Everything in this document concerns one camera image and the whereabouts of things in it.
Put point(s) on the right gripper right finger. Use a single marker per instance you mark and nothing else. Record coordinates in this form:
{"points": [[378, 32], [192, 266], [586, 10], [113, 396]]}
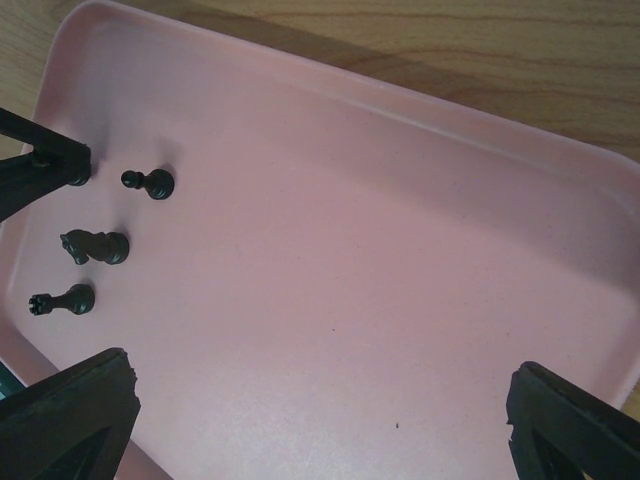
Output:
{"points": [[563, 432]]}

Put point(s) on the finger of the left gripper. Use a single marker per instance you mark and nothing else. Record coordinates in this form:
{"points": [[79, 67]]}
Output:
{"points": [[54, 162]]}

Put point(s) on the pink tray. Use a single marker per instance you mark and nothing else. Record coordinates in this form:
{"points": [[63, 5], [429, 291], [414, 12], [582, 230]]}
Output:
{"points": [[346, 274]]}

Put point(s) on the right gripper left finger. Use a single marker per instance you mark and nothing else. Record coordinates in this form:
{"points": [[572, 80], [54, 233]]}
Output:
{"points": [[75, 424]]}

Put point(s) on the black chess piece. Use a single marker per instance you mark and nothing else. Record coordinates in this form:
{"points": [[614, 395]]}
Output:
{"points": [[159, 184], [111, 248], [79, 299]]}

